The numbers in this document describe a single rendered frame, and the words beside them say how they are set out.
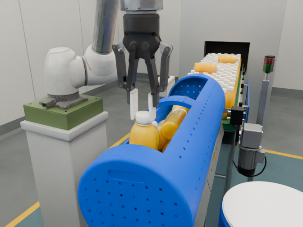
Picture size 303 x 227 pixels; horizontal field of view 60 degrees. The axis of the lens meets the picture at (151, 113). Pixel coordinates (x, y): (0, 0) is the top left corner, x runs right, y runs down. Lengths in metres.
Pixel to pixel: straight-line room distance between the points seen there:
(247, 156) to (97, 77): 1.04
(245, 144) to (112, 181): 1.23
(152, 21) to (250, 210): 0.53
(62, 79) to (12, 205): 1.54
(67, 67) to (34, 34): 2.84
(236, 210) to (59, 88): 0.96
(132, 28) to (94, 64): 0.81
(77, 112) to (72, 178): 0.33
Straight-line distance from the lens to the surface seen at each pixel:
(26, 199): 2.63
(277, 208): 0.80
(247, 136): 1.70
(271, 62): 1.86
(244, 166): 1.81
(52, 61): 1.33
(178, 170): 0.59
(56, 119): 1.32
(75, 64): 1.34
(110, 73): 1.38
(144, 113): 0.62
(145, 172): 0.56
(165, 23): 6.03
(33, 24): 4.15
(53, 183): 1.53
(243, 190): 0.84
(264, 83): 1.89
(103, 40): 1.28
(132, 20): 0.54
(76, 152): 1.36
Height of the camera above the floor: 1.52
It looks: 21 degrees down
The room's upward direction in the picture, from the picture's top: straight up
